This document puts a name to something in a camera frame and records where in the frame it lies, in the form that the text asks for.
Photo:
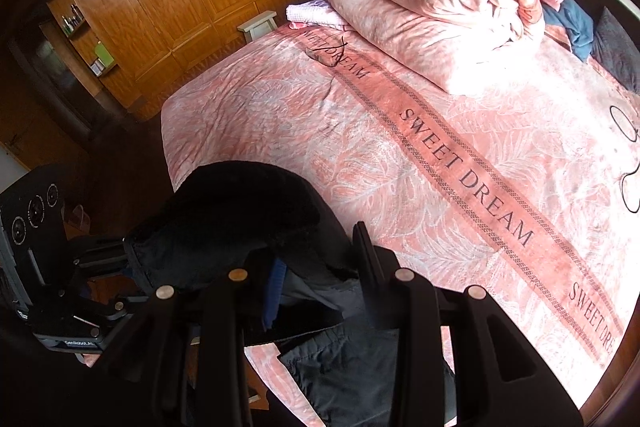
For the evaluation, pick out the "bed with pink printed sheet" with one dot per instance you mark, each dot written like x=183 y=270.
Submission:
x=400 y=167

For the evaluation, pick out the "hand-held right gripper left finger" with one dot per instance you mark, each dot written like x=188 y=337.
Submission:
x=274 y=297

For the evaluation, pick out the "folded white pink towel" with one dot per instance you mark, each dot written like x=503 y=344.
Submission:
x=310 y=13

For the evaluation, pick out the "blue cloth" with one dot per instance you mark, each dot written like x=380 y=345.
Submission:
x=575 y=27

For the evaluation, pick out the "green box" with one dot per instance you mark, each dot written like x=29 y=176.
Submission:
x=104 y=53

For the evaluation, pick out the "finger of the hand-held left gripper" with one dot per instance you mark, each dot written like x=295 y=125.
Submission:
x=100 y=254
x=125 y=307

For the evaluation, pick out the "bottles on shelf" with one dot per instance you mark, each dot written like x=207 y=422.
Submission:
x=72 y=19

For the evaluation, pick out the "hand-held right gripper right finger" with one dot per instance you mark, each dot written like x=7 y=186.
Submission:
x=365 y=257

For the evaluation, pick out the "black quilted pants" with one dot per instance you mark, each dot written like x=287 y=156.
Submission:
x=240 y=207

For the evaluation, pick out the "eyeglasses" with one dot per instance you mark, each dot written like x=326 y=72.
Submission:
x=327 y=57

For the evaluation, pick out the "grey pillow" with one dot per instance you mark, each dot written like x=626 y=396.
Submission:
x=617 y=47

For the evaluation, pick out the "dark open shelf unit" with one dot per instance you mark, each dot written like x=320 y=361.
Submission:
x=60 y=72

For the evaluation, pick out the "small white stool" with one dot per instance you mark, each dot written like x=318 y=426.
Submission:
x=257 y=23

